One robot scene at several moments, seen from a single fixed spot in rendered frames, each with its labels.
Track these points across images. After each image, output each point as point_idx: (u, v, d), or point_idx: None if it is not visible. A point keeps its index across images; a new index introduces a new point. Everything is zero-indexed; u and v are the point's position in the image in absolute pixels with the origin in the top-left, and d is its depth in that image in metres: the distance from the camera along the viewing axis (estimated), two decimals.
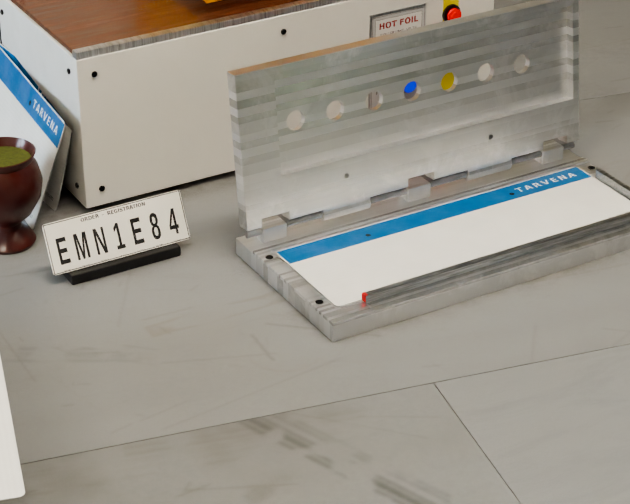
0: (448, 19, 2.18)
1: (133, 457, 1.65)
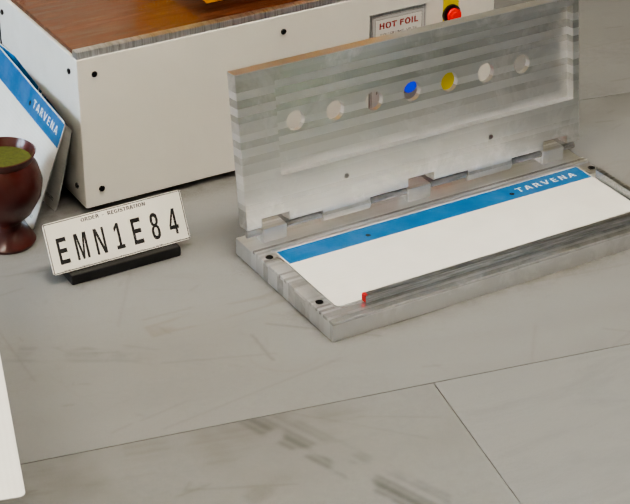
0: (448, 19, 2.18)
1: (133, 457, 1.65)
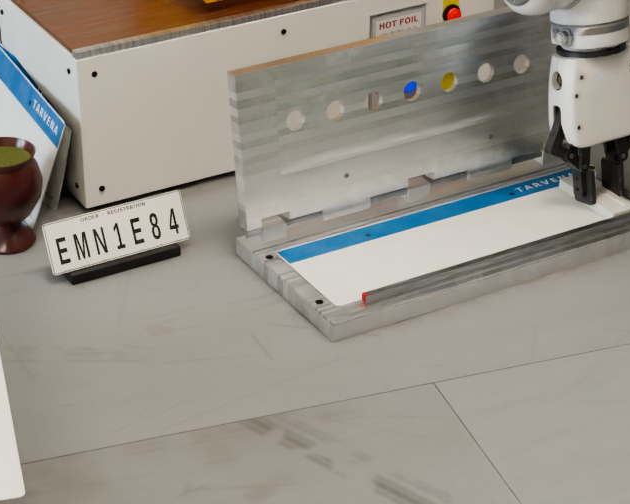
0: (448, 19, 2.18)
1: (133, 457, 1.65)
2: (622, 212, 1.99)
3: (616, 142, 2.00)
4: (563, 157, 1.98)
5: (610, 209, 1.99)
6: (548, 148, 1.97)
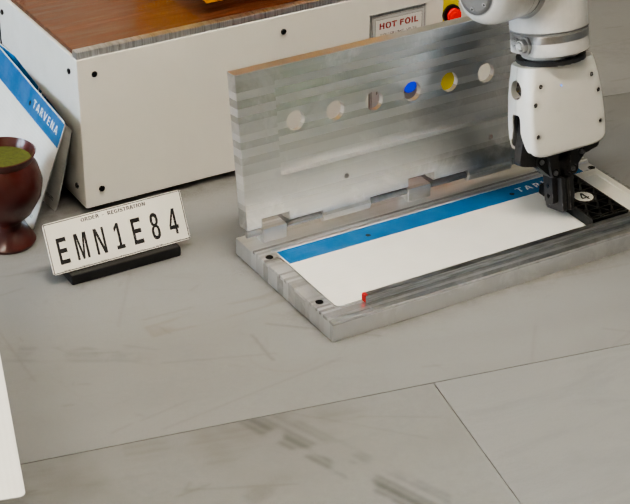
0: (448, 19, 2.18)
1: (133, 457, 1.65)
2: None
3: (569, 152, 1.98)
4: (534, 165, 1.97)
5: (625, 205, 2.00)
6: (517, 161, 1.96)
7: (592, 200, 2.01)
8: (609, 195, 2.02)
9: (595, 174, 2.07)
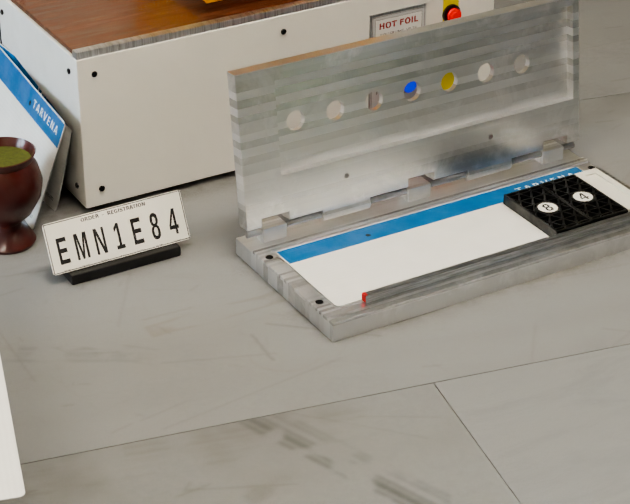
0: (448, 19, 2.18)
1: (133, 457, 1.65)
2: None
3: None
4: None
5: (624, 205, 2.00)
6: None
7: (591, 200, 2.01)
8: (608, 195, 2.02)
9: (595, 174, 2.07)
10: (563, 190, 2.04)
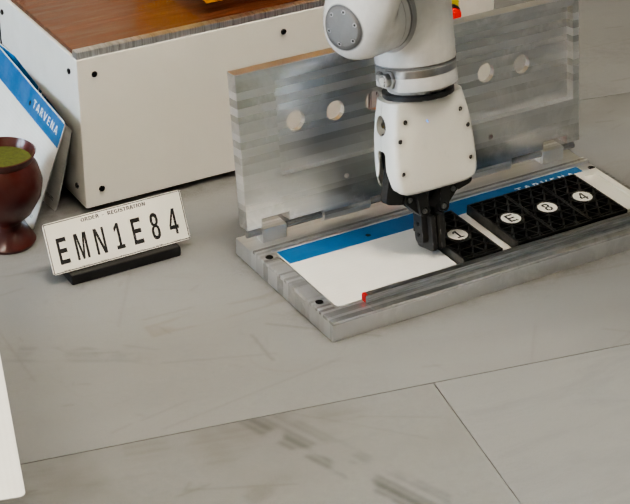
0: None
1: (133, 457, 1.65)
2: None
3: (439, 189, 1.91)
4: (402, 203, 1.90)
5: (624, 205, 2.00)
6: (384, 199, 1.89)
7: (591, 200, 2.01)
8: (608, 195, 2.02)
9: (595, 174, 2.07)
10: (562, 190, 2.04)
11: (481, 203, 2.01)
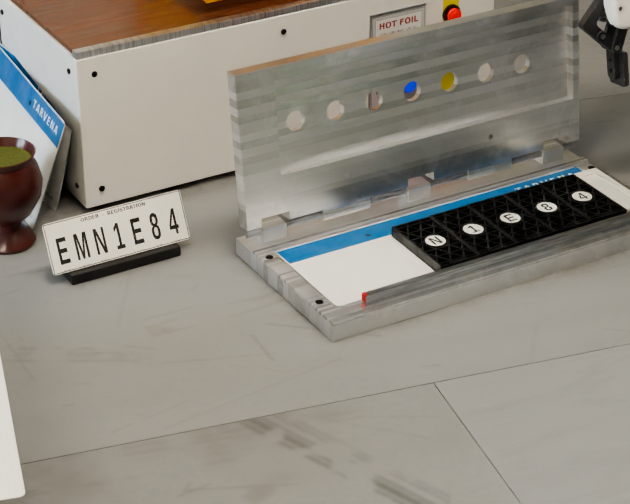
0: (448, 19, 2.18)
1: (133, 457, 1.65)
2: None
3: None
4: (595, 36, 1.99)
5: (623, 205, 2.00)
6: (582, 22, 1.98)
7: (590, 200, 2.01)
8: (608, 195, 2.02)
9: (595, 174, 2.07)
10: (562, 190, 2.04)
11: (481, 203, 2.01)
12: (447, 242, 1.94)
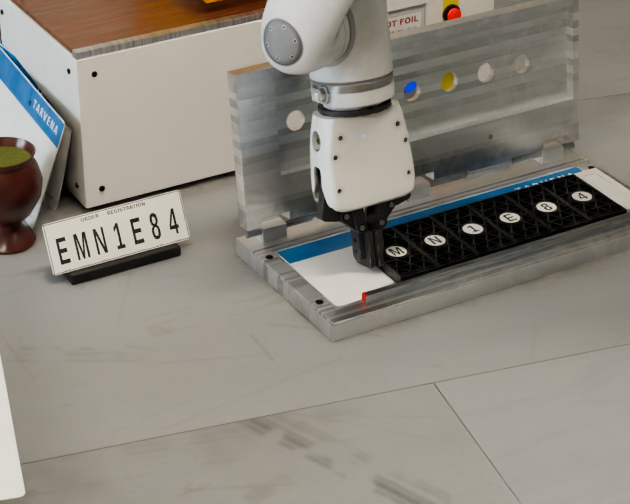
0: (448, 19, 2.18)
1: (133, 457, 1.65)
2: None
3: (377, 206, 1.87)
4: (339, 220, 1.86)
5: (623, 205, 2.00)
6: (319, 215, 1.85)
7: (590, 200, 2.01)
8: (608, 195, 2.02)
9: (595, 174, 2.07)
10: (562, 190, 2.04)
11: (481, 203, 2.01)
12: (447, 242, 1.94)
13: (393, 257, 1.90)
